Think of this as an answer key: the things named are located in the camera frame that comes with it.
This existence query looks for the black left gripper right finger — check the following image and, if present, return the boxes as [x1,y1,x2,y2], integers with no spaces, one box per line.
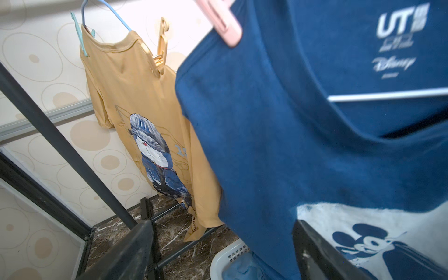
[292,220,369,280]

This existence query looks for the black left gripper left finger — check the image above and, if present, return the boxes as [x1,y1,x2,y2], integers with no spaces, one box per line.
[78,220,154,280]

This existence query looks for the light blue t-shirt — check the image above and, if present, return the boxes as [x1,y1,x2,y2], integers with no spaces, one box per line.
[222,253,268,280]

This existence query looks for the navy blue t-shirt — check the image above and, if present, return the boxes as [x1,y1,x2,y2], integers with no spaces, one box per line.
[176,1,448,280]

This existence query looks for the white wire hanger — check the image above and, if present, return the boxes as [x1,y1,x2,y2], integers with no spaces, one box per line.
[327,87,448,103]

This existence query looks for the white plastic basket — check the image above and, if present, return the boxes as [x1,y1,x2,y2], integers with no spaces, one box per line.
[210,239,251,280]

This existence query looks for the mustard yellow t-shirt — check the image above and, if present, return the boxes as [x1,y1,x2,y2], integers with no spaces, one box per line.
[80,27,222,242]

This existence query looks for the yellow plastic clothespin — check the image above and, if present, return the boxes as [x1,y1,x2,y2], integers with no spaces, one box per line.
[152,17,169,78]

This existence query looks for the black clothes rack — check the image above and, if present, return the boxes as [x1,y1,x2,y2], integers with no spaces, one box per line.
[0,61,225,280]

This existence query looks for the teal plastic clothespin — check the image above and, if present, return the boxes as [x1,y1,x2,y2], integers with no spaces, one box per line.
[71,12,89,57]

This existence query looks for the pink plastic clothespin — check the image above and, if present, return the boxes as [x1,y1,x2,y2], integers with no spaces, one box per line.
[195,0,243,48]

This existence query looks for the pale blue wire hanger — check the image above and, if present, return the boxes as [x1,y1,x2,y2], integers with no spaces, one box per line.
[80,0,133,33]

